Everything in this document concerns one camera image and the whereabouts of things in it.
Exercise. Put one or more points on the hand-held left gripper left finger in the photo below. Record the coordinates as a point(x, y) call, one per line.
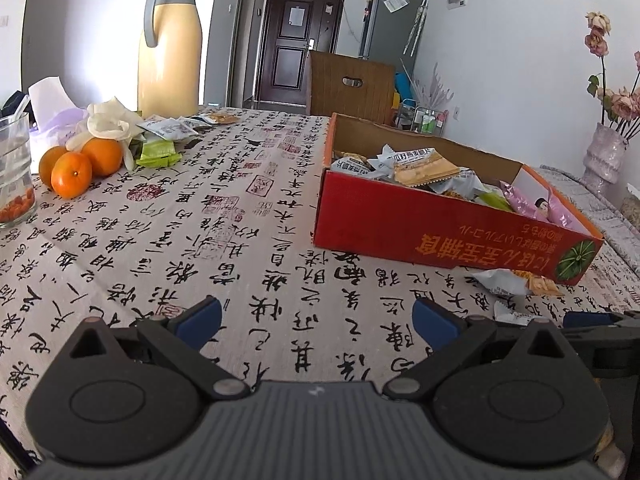
point(200, 322)

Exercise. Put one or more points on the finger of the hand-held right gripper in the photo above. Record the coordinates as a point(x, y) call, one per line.
point(610, 336)
point(590, 320)

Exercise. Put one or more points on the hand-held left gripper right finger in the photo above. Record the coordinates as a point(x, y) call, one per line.
point(432, 322)

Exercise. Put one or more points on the small white snack packet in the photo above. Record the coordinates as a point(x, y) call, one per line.
point(515, 314)

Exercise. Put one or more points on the silver orange snack packet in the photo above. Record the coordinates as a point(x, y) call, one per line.
point(505, 282)

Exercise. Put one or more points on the red cardboard box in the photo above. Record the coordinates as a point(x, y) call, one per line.
point(425, 240)

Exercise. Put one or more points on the pink snack packet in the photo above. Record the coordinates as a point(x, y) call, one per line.
point(520, 202)
point(557, 210)

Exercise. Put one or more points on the green snack packet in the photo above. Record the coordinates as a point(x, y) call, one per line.
point(492, 201)

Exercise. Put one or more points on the large tan cracker packet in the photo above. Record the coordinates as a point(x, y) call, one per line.
point(425, 167)

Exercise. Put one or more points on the pile of silver cracker packets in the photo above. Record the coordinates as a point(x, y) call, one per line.
point(380, 165)

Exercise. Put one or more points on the calligraphy print tablecloth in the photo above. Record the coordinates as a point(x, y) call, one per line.
point(200, 220)

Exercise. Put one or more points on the grey patterned cloth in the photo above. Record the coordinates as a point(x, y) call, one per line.
point(600, 200)

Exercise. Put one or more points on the pink textured vase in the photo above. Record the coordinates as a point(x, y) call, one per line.
point(605, 155)

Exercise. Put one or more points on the light green small packet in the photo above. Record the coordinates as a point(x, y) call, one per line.
point(159, 154)

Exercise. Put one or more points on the orange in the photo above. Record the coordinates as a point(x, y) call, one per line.
point(72, 175)
point(102, 157)
point(49, 162)

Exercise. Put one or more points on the white sachet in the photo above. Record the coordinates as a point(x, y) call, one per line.
point(157, 127)
point(185, 126)

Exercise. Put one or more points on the small tan snack packet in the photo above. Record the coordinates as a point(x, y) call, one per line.
point(223, 118)

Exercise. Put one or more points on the dried pink rose bouquet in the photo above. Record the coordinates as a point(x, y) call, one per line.
point(620, 100)

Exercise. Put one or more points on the blue plastic item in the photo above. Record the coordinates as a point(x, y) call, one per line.
point(404, 90)

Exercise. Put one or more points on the white feathery plant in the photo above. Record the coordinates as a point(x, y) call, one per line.
point(432, 87)

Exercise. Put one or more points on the glass cup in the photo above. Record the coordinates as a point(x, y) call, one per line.
point(15, 175)

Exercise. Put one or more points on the purple tissue pack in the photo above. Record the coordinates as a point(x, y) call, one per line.
point(50, 110)

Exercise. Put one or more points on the cream thermos jug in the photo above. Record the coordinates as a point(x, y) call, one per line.
point(170, 60)

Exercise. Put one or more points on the dark brown door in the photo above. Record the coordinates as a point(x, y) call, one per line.
point(295, 60)

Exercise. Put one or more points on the dark bag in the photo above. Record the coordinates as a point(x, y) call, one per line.
point(14, 105)

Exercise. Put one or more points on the grey interior door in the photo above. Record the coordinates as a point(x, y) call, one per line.
point(245, 35)

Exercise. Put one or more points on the grey refrigerator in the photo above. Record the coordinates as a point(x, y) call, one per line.
point(385, 35)

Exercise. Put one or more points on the white umbrella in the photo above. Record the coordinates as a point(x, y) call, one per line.
point(416, 25)

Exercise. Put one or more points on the paper sheet on refrigerator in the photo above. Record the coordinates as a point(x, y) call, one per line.
point(396, 2)

